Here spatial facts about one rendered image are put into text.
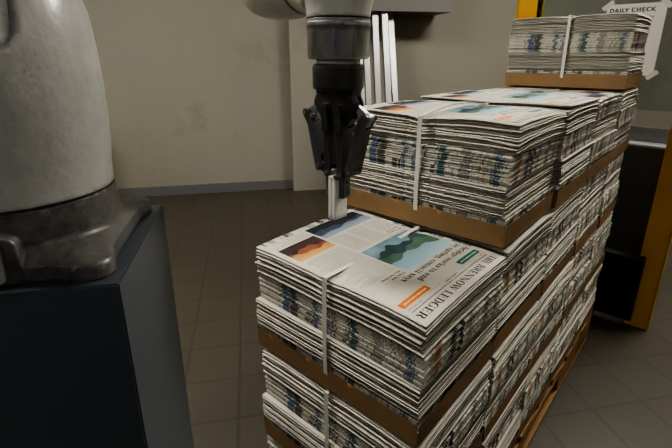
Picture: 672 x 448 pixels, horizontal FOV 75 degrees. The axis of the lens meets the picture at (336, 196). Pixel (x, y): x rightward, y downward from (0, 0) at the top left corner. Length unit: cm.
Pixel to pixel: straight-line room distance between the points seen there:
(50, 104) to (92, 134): 4
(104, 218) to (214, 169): 352
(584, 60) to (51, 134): 153
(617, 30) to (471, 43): 275
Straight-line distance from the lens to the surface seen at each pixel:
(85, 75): 44
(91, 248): 43
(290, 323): 84
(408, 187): 91
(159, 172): 403
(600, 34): 167
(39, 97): 41
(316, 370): 85
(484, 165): 83
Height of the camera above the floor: 118
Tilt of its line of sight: 18 degrees down
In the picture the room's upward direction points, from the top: straight up
